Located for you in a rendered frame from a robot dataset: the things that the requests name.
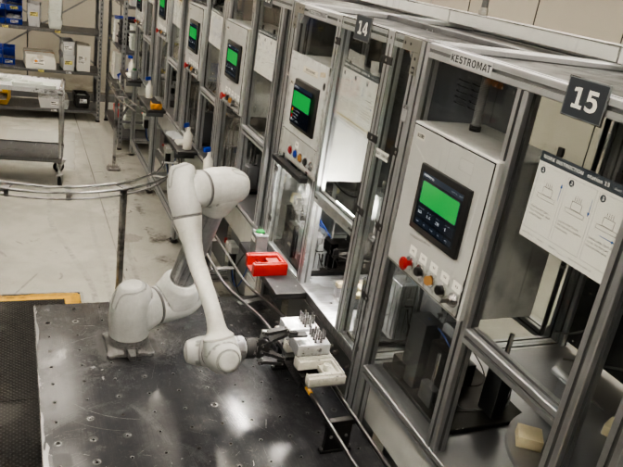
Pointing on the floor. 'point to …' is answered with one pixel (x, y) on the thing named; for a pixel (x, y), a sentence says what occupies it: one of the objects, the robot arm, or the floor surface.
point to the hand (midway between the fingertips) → (298, 345)
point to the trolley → (43, 153)
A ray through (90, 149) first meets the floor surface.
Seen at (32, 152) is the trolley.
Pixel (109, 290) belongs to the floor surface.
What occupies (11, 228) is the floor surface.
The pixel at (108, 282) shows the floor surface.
